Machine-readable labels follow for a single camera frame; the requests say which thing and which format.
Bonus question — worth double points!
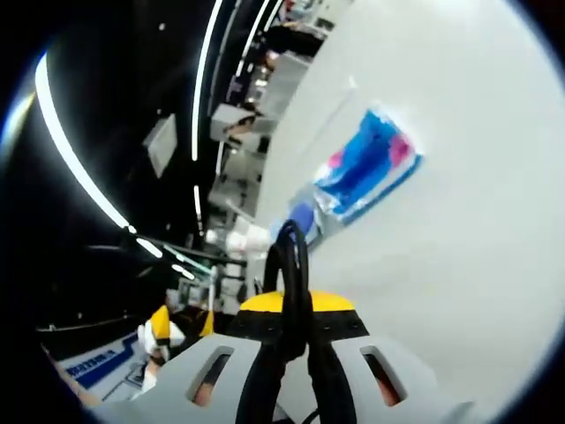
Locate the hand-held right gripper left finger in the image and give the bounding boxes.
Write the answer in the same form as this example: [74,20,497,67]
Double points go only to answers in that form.
[87,289,288,424]

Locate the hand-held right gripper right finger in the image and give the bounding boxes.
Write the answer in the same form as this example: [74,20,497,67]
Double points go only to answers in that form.
[308,289,480,424]

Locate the clear plastic water bottle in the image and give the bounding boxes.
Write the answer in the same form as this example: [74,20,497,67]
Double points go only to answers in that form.
[204,227,248,258]

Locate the black rubber ring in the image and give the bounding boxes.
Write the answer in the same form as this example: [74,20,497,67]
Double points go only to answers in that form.
[236,219,357,424]

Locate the white pack with blue disc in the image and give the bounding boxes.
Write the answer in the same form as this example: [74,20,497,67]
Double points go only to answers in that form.
[270,200,324,249]

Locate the blue plastic tissue pack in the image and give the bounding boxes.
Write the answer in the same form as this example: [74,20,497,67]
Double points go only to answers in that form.
[311,108,426,227]

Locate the white round table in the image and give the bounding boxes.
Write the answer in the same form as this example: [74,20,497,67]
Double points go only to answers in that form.
[254,0,565,424]

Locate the ceiling light strip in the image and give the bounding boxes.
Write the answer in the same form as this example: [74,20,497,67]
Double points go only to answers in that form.
[34,51,139,234]
[191,0,225,163]

